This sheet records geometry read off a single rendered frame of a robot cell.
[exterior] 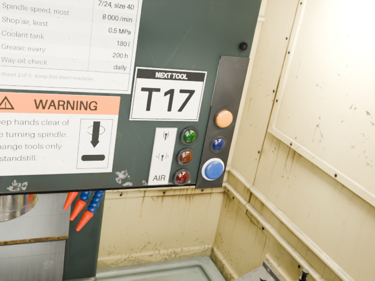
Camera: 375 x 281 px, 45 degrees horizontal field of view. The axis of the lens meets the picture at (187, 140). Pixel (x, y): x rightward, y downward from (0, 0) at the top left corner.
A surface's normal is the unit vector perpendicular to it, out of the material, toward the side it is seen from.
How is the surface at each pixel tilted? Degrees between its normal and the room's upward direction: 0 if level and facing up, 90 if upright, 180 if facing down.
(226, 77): 90
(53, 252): 90
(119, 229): 90
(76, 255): 90
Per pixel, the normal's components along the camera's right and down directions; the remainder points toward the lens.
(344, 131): -0.90, 0.00
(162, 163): 0.39, 0.40
